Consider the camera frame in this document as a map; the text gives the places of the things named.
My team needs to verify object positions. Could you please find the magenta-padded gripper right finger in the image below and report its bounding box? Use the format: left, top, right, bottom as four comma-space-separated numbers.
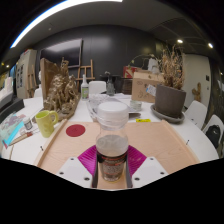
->
125, 144, 169, 190

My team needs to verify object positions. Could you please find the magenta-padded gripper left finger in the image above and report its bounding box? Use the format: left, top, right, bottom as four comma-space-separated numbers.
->
55, 144, 100, 190

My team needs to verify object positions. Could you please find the clear white-capped drink bottle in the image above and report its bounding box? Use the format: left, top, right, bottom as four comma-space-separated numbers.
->
95, 100, 130, 183

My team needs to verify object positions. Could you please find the light wooden tray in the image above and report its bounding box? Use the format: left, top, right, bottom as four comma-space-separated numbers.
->
33, 118, 201, 191

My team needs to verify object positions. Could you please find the flat round red coaster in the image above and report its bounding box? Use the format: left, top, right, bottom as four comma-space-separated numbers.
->
65, 123, 87, 138

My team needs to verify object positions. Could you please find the grey plant saucer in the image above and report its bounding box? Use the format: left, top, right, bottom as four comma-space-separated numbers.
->
149, 103, 186, 124

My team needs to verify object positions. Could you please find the yellow-green mug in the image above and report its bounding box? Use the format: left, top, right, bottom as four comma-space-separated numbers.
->
34, 109, 60, 139

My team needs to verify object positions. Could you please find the small white-lidded jar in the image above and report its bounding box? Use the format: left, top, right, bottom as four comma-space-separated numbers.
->
22, 116, 34, 131

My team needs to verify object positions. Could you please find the small glass cup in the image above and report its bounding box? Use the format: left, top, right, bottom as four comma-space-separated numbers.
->
129, 99, 143, 112

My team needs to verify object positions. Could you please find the black backpack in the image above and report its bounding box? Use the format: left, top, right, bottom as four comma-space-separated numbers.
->
205, 124, 222, 148

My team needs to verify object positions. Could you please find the grey pot with dried plant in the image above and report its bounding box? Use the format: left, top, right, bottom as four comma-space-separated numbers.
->
153, 44, 188, 119

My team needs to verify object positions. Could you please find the white chair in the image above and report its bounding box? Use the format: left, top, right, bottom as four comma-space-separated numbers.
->
202, 114, 224, 151
184, 99, 208, 129
88, 80, 107, 96

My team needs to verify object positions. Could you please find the colourful printed book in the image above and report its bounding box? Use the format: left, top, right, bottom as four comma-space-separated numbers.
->
0, 111, 27, 149

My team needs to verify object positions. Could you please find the golden figure sculpture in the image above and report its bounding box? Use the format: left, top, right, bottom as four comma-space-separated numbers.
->
39, 57, 82, 121

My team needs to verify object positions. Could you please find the white green-labelled spray bottle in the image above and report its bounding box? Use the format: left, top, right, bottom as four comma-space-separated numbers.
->
80, 74, 90, 101

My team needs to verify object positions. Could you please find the brown cardboard box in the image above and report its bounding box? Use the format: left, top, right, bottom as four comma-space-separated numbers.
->
130, 70, 165, 104

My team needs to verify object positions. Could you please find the dark brown woven basket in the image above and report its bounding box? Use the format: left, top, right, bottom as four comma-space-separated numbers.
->
120, 78, 134, 95

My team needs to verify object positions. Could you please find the grey glass bottle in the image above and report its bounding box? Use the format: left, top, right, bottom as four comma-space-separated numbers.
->
105, 74, 116, 97

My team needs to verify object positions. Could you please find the wooden easel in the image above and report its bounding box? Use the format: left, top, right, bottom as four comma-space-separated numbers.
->
26, 64, 38, 98
76, 59, 96, 91

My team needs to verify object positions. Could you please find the red box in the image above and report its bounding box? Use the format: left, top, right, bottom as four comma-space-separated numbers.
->
122, 65, 139, 79

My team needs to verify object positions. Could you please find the white plaster statue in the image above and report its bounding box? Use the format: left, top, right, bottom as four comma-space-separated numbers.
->
148, 58, 159, 74

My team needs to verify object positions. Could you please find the white cabinet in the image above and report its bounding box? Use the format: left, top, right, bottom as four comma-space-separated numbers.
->
15, 48, 38, 100

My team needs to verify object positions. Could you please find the long white ceiling light strip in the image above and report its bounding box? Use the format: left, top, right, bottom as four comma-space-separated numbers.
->
9, 0, 124, 49

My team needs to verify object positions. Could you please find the wooden-handled wire loop tool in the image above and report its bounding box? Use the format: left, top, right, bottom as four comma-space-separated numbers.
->
8, 130, 36, 147

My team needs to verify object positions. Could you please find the wooden wall figure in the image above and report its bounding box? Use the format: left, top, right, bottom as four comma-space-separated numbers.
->
191, 82, 203, 103

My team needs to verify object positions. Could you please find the black wall screen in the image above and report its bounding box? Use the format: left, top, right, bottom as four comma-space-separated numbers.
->
39, 38, 83, 69

